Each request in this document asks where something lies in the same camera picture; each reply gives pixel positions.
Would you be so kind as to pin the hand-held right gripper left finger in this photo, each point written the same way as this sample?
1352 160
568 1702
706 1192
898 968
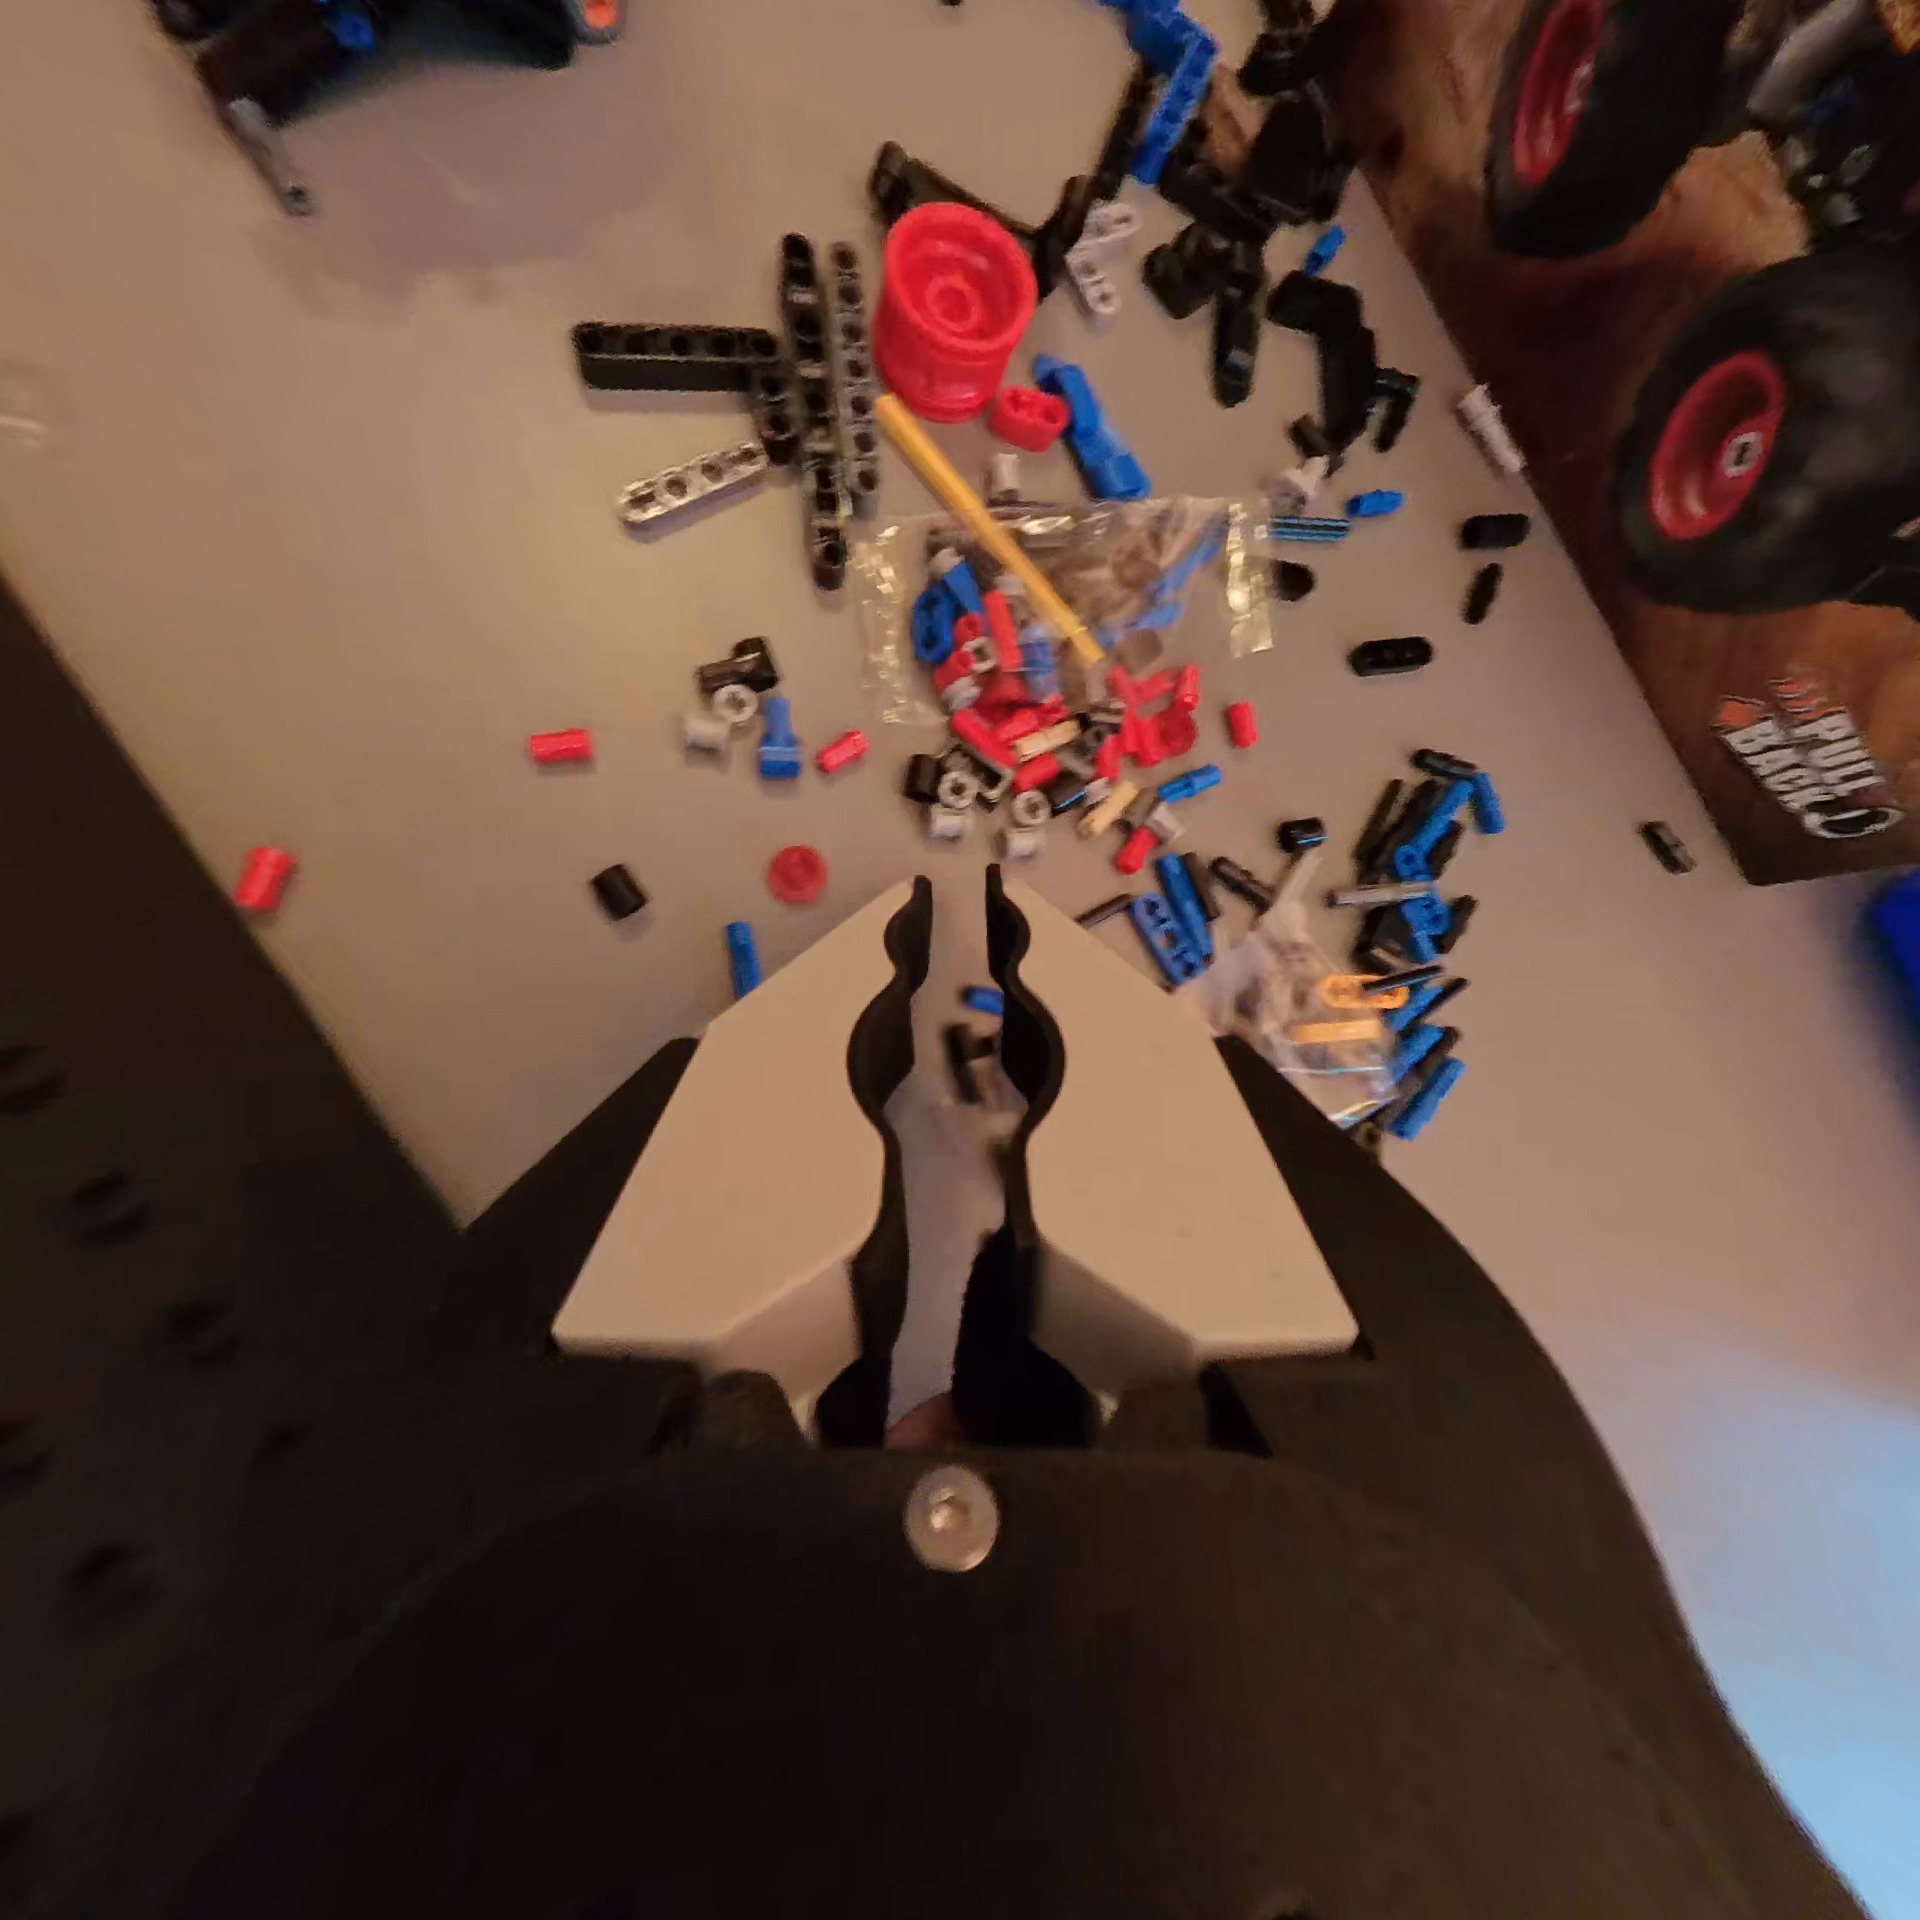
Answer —
721 1200

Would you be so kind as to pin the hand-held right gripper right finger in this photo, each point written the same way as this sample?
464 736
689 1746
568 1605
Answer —
1200 1200

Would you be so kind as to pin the black grey motor assembly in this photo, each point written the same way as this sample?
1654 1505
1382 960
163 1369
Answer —
303 41

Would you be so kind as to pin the grey desk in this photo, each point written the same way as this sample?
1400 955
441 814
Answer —
303 452

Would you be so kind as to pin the clear plastic parts bag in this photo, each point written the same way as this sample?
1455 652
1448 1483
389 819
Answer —
1304 1006
1051 613

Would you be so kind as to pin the pile of small connector pins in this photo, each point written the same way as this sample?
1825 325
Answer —
1413 897

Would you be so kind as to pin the scattered red blue pins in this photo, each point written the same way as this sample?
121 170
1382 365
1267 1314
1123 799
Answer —
776 731

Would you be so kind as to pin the black dotted mat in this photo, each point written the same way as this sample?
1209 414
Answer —
180 1200

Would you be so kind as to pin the red small pin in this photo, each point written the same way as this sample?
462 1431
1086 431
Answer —
263 875

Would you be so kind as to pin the black small pin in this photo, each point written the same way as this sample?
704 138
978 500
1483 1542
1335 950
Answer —
1386 655
1483 594
1493 533
1664 847

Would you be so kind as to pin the black thin rod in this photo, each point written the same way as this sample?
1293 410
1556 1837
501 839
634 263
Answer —
1311 526

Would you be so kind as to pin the yellow long axle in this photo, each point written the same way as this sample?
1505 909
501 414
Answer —
983 526

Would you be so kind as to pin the blue small pin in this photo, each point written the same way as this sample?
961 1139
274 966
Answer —
1370 500

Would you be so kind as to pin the black straight beam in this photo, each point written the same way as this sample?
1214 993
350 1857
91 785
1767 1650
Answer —
806 403
854 386

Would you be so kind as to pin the white small bushing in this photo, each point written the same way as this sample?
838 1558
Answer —
1491 431

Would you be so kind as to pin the black angled connector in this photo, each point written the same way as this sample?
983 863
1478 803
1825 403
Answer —
1335 345
1200 263

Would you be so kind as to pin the toy truck box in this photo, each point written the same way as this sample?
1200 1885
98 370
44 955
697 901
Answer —
1502 370

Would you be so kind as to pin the red wheel rim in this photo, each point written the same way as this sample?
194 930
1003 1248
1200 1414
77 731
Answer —
956 306

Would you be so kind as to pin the light grey angle connector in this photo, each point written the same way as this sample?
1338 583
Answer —
1103 247

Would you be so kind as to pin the black sloped panel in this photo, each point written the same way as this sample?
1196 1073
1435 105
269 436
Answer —
931 185

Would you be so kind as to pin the heap of black beams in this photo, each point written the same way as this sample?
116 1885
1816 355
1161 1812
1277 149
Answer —
1291 149

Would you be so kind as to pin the blue angle beam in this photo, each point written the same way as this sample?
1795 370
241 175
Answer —
1171 73

